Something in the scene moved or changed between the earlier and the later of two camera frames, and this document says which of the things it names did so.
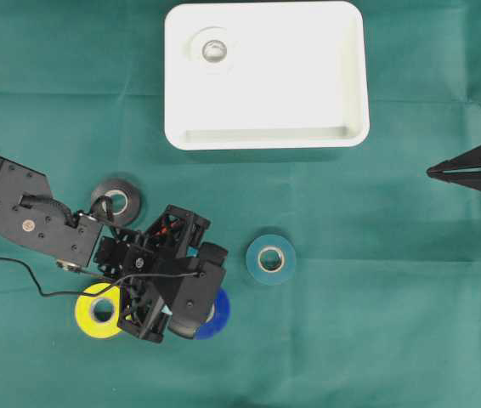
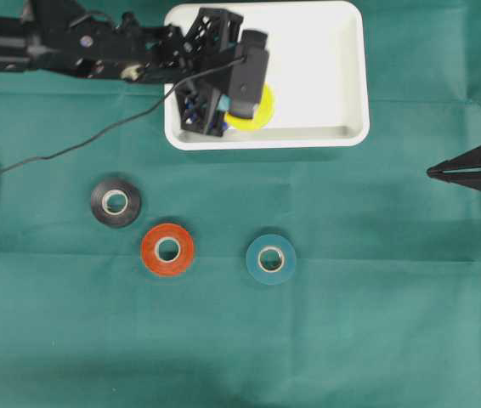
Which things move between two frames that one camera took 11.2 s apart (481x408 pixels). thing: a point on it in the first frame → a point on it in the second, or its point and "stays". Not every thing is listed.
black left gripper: (146, 259) → (209, 44)
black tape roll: (121, 185) stays
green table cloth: (354, 280) stays
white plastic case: (265, 76) stays
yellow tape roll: (85, 316) → (263, 113)
